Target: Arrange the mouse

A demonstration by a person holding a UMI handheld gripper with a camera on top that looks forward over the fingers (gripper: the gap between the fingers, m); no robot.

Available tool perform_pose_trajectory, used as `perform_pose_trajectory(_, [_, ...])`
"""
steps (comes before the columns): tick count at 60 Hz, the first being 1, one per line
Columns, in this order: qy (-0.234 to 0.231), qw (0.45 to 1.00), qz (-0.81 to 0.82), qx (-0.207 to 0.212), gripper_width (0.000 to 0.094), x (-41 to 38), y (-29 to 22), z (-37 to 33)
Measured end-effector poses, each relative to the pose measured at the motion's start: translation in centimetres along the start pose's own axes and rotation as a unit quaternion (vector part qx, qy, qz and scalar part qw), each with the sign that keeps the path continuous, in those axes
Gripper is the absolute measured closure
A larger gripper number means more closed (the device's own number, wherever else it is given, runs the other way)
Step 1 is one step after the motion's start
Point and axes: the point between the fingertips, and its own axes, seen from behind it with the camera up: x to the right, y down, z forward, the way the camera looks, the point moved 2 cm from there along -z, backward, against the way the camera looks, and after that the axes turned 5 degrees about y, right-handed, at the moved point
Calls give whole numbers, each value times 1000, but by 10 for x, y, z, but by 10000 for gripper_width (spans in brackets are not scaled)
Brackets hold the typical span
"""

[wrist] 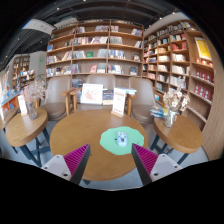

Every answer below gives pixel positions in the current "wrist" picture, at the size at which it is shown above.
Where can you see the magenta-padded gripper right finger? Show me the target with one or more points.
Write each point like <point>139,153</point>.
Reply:
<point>148,161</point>

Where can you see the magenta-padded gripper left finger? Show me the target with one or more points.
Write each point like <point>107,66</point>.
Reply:
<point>75,161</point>

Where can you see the transparent computer mouse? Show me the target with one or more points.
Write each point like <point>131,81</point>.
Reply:
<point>122,138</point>

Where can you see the green wavy-edged mouse pad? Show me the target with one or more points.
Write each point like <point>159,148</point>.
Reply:
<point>108,141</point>

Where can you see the glass vase with dried flowers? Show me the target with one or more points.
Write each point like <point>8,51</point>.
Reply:
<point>170,120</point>

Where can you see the stack of books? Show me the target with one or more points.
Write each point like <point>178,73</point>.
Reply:
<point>157,111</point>

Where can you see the white sign on wooden base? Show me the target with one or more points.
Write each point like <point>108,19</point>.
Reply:
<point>119,101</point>

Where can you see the white framed picture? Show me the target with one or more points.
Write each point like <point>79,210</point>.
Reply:
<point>91,94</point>

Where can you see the dark book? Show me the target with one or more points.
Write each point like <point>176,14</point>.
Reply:
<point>108,96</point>

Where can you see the light blue book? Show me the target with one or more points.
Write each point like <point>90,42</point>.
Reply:
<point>128,90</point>

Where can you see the small white table sign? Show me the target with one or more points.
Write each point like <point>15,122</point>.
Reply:
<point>22,105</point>

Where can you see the small distant bookshelf unit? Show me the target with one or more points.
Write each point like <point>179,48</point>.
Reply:
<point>21,66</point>

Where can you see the wide wooden bookshelf unit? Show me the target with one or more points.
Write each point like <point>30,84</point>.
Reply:
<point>100,46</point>

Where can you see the white ceiling panel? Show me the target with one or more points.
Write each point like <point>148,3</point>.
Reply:
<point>38,26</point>

